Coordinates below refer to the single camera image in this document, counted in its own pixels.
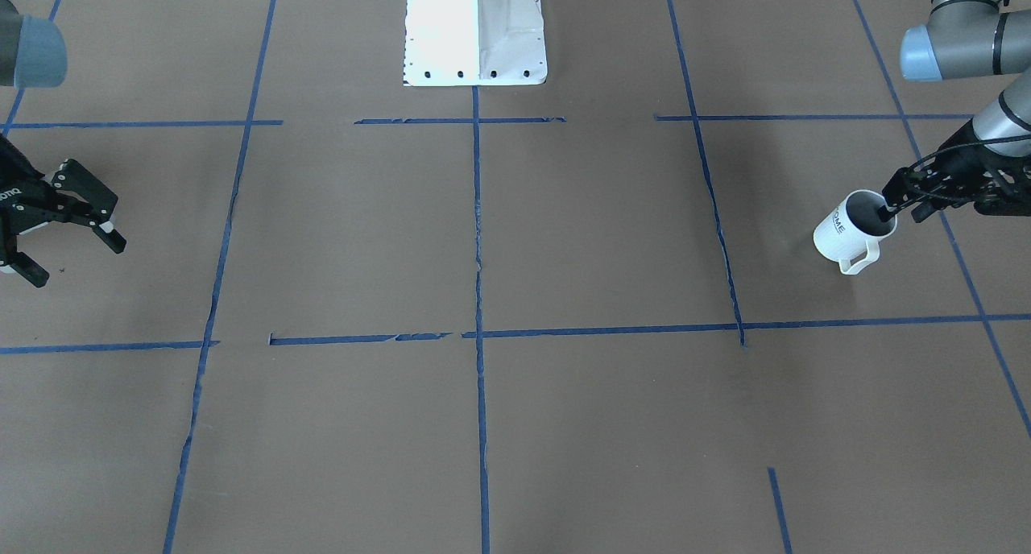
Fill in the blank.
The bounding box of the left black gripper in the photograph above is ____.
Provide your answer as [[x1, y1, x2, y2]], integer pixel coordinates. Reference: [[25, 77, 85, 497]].
[[880, 144, 1029, 223]]

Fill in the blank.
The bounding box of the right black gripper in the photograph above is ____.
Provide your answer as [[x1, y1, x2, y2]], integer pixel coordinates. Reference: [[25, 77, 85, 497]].
[[1, 136, 126, 287]]

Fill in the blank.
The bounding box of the white ribbed HOME mug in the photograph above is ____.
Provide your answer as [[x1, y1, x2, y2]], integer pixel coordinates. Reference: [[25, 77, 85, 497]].
[[811, 188, 897, 275]]

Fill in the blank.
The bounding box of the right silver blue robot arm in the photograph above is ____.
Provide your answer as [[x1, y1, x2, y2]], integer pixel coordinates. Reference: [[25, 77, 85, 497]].
[[1, 0, 126, 287]]

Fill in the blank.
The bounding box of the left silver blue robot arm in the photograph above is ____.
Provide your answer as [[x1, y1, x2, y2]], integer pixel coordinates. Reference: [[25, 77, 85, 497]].
[[879, 0, 1030, 221]]

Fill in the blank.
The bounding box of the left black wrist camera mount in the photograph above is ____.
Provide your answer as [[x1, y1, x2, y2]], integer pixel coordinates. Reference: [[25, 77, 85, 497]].
[[975, 177, 1030, 217]]

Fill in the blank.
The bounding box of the black camera cable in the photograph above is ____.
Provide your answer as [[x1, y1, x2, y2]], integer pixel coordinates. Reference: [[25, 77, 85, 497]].
[[909, 132, 1031, 201]]

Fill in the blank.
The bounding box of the white pillar with base plate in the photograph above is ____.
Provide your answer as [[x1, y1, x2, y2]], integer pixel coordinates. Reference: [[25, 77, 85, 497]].
[[403, 0, 548, 87]]

